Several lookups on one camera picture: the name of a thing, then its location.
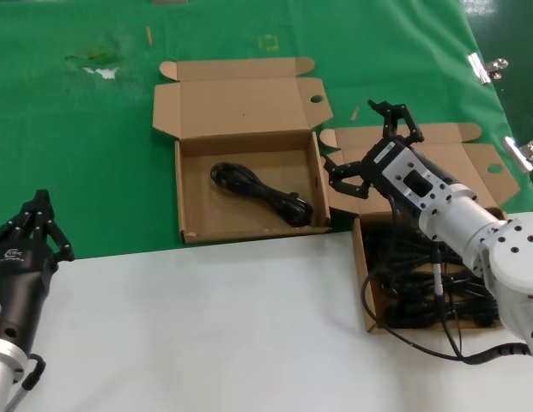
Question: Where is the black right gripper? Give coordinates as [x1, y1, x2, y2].
[321, 99, 425, 202]

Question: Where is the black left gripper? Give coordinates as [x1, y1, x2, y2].
[0, 188, 76, 352]

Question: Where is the black power cable bundle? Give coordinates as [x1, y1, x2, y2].
[209, 161, 315, 228]

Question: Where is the open brown cardboard box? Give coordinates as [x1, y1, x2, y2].
[319, 122, 521, 334]
[152, 56, 335, 245]

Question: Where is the green table cloth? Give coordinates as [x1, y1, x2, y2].
[0, 0, 533, 263]

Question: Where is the silver binder clip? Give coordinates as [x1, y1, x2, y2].
[501, 136, 533, 173]
[467, 51, 510, 85]

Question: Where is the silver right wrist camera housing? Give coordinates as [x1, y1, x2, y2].
[382, 144, 455, 218]

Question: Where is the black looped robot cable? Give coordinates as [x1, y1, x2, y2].
[23, 352, 47, 391]

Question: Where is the thin cable with silver plug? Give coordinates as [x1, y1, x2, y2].
[431, 239, 467, 360]

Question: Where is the black power cable pile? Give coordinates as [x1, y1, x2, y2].
[360, 214, 506, 330]

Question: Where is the thin grey robot cable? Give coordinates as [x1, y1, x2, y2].
[3, 384, 29, 412]

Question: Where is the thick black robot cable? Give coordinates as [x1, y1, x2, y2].
[360, 188, 531, 366]

